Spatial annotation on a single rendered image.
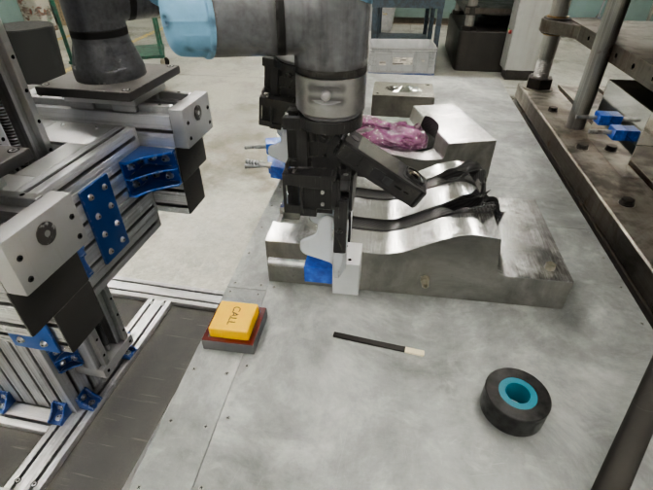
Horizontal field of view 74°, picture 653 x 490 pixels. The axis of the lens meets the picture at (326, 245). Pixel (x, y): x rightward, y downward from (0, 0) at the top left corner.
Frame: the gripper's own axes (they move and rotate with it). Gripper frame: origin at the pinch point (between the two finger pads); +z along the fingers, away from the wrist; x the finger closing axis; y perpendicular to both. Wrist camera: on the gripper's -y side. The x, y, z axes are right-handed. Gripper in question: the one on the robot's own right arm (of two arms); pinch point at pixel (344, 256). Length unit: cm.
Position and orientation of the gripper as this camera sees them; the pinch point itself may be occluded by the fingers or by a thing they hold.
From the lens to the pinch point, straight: 59.4
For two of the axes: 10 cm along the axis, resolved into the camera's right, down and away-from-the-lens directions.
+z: 0.0, 8.0, 6.0
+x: -1.4, 5.9, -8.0
